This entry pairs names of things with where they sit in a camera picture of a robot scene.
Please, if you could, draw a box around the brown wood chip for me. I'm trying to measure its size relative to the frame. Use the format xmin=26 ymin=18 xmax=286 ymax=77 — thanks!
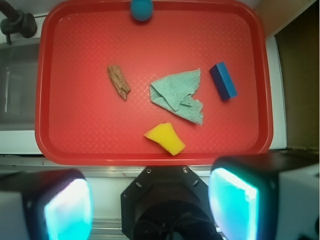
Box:
xmin=107 ymin=64 xmax=131 ymax=101

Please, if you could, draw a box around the black octagonal mount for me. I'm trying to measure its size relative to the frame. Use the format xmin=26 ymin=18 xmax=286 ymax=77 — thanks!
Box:
xmin=120 ymin=166 xmax=223 ymax=240

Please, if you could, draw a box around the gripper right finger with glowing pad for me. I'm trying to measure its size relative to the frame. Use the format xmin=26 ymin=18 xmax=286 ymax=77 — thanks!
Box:
xmin=208 ymin=152 xmax=320 ymax=240

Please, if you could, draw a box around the yellow sponge piece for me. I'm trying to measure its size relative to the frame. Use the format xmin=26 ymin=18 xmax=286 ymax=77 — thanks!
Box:
xmin=143 ymin=122 xmax=186 ymax=156

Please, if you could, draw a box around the red plastic tray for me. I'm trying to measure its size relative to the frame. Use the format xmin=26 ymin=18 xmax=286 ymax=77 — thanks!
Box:
xmin=35 ymin=0 xmax=273 ymax=166

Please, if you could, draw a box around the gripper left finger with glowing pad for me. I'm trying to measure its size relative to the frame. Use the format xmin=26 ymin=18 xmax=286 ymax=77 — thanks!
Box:
xmin=0 ymin=168 xmax=94 ymax=240

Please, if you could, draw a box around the teal green cloth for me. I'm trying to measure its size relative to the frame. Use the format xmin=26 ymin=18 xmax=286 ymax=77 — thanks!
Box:
xmin=149 ymin=68 xmax=204 ymax=126

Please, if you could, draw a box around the stainless steel sink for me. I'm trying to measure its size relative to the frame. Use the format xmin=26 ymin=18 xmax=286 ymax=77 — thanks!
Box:
xmin=0 ymin=43 xmax=39 ymax=131

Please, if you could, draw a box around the blue rectangular block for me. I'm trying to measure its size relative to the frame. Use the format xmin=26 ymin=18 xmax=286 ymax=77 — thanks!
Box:
xmin=209 ymin=62 xmax=238 ymax=101

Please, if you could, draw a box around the blue golf ball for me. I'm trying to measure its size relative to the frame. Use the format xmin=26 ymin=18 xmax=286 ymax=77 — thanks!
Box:
xmin=130 ymin=0 xmax=154 ymax=22

